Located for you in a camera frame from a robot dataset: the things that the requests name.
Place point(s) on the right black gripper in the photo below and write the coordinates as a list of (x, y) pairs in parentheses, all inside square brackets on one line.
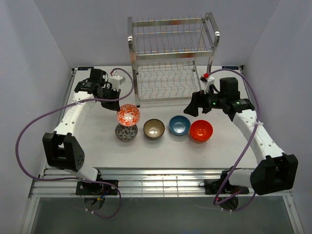
[(198, 99)]

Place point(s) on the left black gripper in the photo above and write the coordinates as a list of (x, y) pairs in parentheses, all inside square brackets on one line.
[(114, 106)]

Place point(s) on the orange floral white bowl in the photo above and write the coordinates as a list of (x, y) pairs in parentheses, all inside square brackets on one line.
[(128, 115)]

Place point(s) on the grey leaf patterned bowl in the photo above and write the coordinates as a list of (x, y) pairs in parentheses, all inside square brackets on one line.
[(126, 133)]

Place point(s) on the brown bowl dark patterned rim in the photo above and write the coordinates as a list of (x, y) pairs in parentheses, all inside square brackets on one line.
[(153, 129)]

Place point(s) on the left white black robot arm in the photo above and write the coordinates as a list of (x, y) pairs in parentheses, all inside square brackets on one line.
[(61, 147)]

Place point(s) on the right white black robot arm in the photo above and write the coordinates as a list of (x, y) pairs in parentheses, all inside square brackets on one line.
[(275, 169)]

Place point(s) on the stainless steel dish rack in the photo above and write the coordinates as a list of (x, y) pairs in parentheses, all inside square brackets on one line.
[(164, 55)]

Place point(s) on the blue ceramic bowl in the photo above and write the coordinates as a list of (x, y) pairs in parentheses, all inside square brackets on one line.
[(179, 125)]

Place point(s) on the orange plastic bowl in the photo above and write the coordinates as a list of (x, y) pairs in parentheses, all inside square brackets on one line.
[(201, 130)]

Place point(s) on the left blue table sticker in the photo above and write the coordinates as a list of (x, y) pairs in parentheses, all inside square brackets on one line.
[(85, 68)]

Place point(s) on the blue table sticker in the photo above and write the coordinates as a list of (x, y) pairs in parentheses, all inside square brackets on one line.
[(85, 68), (230, 67)]

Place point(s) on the right blue table sticker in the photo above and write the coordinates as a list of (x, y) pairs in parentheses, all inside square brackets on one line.
[(230, 67)]

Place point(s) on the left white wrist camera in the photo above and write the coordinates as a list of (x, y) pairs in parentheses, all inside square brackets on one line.
[(116, 81)]

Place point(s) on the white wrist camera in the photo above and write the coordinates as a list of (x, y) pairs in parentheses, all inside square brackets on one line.
[(116, 81), (207, 81)]

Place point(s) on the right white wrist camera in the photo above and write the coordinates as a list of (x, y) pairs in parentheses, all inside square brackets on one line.
[(207, 81)]

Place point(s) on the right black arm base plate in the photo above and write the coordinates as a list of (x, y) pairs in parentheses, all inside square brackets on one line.
[(211, 186)]

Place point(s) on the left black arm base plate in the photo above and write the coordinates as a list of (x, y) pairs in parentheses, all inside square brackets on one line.
[(86, 188)]

